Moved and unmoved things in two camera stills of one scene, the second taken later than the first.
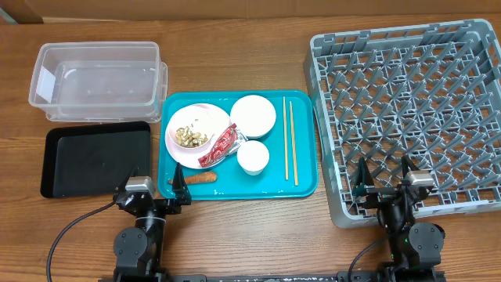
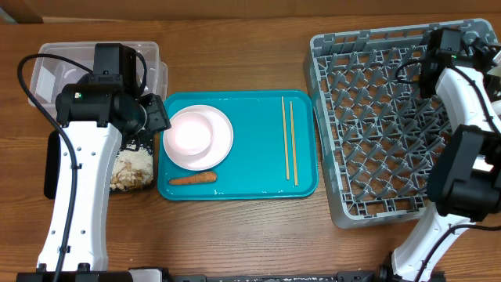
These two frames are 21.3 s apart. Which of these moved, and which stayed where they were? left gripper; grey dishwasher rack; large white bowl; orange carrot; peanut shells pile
Moved: left gripper; peanut shells pile; large white bowl
Stayed: orange carrot; grey dishwasher rack
